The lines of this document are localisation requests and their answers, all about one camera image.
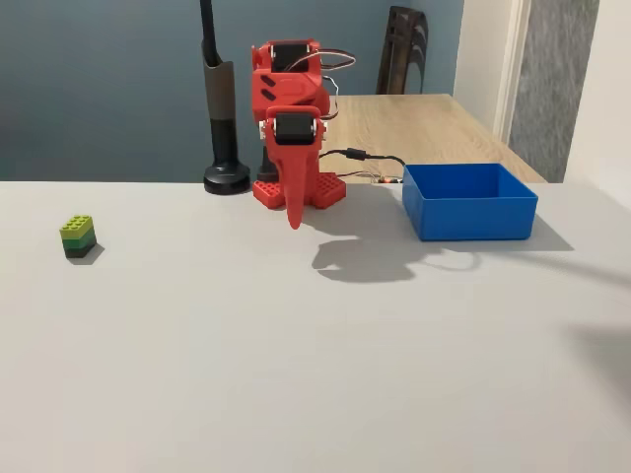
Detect green toy bricks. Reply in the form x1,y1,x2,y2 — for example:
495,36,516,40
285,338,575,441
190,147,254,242
59,214,100,260

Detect dark wooden chair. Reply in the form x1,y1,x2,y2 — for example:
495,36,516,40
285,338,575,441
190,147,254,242
376,5,429,96

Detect thin servo wire loop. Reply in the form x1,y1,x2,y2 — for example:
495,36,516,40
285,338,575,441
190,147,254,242
317,48,358,80

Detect white door frame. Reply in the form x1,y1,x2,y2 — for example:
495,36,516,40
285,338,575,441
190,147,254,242
492,0,532,147

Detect small control board with wires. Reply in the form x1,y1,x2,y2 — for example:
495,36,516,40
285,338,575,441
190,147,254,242
344,169,404,187

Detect black power cable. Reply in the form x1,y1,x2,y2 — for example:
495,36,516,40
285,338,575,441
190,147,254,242
318,147,407,169

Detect blue plastic bin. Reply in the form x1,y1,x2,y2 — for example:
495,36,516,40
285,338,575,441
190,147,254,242
401,163,539,242

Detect black lamp stand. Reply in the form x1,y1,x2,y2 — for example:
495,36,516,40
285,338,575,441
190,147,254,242
198,0,253,196

